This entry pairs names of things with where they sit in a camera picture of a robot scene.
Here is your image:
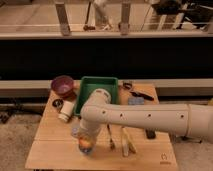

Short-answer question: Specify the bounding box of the orange apple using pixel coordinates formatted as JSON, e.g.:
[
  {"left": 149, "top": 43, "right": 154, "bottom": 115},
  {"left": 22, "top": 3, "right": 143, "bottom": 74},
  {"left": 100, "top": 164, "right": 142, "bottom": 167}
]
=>
[{"left": 79, "top": 139, "right": 92, "bottom": 148}]

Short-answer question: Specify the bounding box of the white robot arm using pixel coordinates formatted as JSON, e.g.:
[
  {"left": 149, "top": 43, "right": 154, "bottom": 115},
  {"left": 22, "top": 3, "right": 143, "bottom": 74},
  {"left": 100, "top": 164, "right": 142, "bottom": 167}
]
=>
[{"left": 80, "top": 88, "right": 213, "bottom": 143}]

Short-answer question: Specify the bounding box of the clear plastic cup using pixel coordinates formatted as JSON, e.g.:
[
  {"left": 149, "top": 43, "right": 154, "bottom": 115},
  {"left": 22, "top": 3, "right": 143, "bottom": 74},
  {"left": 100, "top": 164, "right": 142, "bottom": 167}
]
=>
[{"left": 71, "top": 125, "right": 97, "bottom": 155}]

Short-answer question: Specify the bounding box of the green plastic tray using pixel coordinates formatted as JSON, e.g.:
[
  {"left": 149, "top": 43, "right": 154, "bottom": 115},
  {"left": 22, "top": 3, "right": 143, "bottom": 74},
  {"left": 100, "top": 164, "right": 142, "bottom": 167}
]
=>
[{"left": 74, "top": 76, "right": 118, "bottom": 117}]

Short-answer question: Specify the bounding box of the grey blue sponge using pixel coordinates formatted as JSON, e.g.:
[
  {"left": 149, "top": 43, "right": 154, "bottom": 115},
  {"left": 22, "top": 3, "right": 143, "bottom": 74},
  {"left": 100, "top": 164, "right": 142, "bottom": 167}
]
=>
[{"left": 128, "top": 97, "right": 144, "bottom": 105}]

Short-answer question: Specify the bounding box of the purple bowl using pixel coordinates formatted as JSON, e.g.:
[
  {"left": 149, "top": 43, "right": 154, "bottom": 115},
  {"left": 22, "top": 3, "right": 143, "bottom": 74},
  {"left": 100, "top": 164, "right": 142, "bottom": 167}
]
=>
[{"left": 51, "top": 75, "right": 74, "bottom": 98}]

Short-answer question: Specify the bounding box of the black round lid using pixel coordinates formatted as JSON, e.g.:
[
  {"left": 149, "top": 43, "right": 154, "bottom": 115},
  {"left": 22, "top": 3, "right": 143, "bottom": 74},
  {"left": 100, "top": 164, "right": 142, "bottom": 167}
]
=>
[{"left": 52, "top": 99, "right": 63, "bottom": 107}]

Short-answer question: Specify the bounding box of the metal fork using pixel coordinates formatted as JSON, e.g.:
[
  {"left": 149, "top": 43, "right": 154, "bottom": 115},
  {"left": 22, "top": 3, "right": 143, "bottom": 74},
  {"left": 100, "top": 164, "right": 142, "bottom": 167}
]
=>
[{"left": 107, "top": 124, "right": 116, "bottom": 150}]

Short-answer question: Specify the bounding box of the yellow banana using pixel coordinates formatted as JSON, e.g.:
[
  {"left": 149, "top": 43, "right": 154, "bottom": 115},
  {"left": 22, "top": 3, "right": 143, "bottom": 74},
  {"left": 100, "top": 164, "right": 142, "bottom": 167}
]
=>
[{"left": 121, "top": 127, "right": 137, "bottom": 157}]

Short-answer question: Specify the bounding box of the black rectangular block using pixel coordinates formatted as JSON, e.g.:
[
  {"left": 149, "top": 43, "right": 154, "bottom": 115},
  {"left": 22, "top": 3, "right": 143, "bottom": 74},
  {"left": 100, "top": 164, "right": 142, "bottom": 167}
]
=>
[{"left": 146, "top": 130, "right": 156, "bottom": 139}]

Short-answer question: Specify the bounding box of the wooden table board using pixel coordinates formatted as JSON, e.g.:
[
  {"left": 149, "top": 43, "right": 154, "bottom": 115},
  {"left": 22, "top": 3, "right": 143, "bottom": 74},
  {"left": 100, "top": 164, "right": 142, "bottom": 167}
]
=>
[{"left": 24, "top": 79, "right": 179, "bottom": 171}]

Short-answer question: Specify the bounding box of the black handled tool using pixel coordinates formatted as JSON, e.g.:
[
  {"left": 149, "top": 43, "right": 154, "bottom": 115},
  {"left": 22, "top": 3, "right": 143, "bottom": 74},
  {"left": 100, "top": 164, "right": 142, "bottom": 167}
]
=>
[{"left": 122, "top": 82, "right": 154, "bottom": 101}]

